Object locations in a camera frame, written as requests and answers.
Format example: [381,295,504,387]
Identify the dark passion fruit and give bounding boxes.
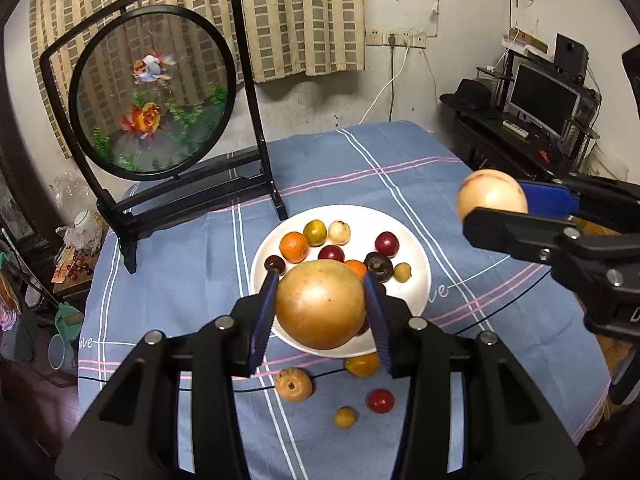
[363,252,396,283]

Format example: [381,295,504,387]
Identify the clear plastic bag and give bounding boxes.
[52,172,106,253]

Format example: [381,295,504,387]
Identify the small brown pear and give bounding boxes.
[274,367,314,403]

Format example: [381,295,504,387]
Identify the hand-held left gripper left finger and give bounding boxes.
[54,270,281,480]

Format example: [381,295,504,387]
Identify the white wall cable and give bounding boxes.
[357,42,438,133]

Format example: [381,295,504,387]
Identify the round yellow pear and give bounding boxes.
[456,170,529,223]

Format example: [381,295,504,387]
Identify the blue plaid tablecloth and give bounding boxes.
[77,120,613,480]

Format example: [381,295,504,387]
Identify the large golden pear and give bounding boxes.
[275,260,367,351]

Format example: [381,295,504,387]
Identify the black hat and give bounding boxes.
[440,78,503,113]

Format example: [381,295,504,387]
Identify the pale yellow fruit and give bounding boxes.
[327,220,352,246]

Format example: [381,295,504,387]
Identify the orange yellow fruit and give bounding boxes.
[345,352,382,378]

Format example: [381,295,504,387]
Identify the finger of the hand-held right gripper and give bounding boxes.
[517,175,640,233]
[462,207,640,311]

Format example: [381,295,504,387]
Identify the cardboard box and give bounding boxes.
[502,27,548,56]

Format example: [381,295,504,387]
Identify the hanging clothes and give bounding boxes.
[0,255,26,331]

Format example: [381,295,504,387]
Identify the green dustpan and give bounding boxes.
[54,302,86,333]

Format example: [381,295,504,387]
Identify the black computer desk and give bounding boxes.
[440,65,601,181]

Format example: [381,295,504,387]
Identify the green orange mandarin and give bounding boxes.
[303,219,328,247]

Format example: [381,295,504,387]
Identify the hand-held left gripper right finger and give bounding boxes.
[362,272,586,480]

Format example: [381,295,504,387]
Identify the white round plate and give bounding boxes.
[250,204,432,359]

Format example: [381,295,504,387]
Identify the computer monitor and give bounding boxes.
[507,60,583,136]

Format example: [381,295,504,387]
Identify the black framed goldfish screen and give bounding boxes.
[39,0,288,275]

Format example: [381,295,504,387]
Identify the low wooden stool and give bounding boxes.
[52,245,98,291]

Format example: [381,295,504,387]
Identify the grey bucket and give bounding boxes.
[48,334,78,373]

